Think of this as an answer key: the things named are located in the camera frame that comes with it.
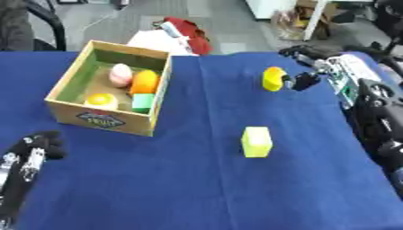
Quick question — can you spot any yellow and white round toy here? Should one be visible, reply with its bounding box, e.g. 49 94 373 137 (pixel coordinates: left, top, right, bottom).
83 93 120 111

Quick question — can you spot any black chair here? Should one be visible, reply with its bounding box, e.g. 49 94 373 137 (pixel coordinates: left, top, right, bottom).
22 0 68 52

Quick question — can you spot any yellow toy fruit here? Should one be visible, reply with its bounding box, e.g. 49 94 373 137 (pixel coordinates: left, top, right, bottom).
261 66 289 93

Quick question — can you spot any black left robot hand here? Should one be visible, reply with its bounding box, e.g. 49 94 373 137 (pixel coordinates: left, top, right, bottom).
0 129 68 224

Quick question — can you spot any green block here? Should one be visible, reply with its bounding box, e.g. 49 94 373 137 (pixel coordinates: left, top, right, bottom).
130 93 157 114

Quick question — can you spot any white table leg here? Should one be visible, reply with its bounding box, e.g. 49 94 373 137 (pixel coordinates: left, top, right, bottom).
302 0 331 42

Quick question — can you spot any red and white bag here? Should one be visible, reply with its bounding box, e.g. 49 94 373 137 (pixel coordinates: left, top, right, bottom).
126 16 214 57

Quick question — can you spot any person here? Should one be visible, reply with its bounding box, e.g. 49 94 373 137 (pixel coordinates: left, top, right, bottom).
0 0 37 52

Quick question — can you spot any brown cardboard box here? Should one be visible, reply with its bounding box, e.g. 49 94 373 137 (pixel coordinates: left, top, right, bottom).
272 0 337 41

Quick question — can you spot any yellow-green rectangular block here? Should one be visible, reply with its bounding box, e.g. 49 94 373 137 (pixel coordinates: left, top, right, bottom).
239 126 274 159

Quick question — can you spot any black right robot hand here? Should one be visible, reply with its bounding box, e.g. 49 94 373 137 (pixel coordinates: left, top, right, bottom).
277 44 345 92

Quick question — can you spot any pink toy egg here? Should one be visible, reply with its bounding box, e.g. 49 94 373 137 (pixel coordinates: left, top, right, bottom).
107 63 136 89

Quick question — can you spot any tan cardboard box green inside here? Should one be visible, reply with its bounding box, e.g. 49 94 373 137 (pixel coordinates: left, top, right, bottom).
44 40 175 137

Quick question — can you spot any orange toy fruit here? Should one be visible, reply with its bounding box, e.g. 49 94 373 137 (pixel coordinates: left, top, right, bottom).
129 69 161 95

